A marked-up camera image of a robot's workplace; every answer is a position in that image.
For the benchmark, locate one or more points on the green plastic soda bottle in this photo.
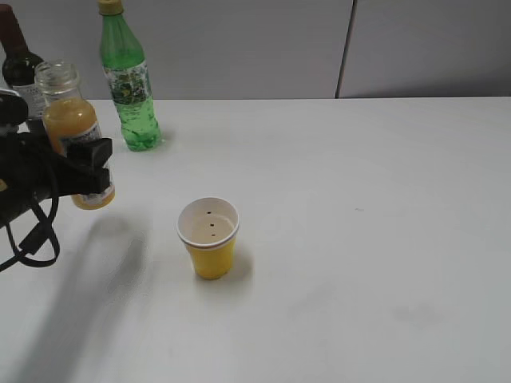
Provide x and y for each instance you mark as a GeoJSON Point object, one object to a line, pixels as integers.
{"type": "Point", "coordinates": [127, 75]}

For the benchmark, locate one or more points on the orange juice bottle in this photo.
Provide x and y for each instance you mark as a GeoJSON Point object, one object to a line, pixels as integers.
{"type": "Point", "coordinates": [68, 118]}

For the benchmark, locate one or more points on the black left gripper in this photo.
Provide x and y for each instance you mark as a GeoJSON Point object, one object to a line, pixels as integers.
{"type": "Point", "coordinates": [30, 166]}

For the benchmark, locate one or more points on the dark red wine bottle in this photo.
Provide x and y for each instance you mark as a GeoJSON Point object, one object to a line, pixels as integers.
{"type": "Point", "coordinates": [18, 69]}

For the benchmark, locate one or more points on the yellow paper cup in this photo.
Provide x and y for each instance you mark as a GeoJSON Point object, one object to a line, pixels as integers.
{"type": "Point", "coordinates": [208, 228]}

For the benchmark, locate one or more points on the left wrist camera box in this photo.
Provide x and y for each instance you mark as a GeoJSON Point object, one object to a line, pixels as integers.
{"type": "Point", "coordinates": [13, 111]}

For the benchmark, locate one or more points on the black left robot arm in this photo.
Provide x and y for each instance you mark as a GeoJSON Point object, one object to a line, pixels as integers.
{"type": "Point", "coordinates": [13, 204]}

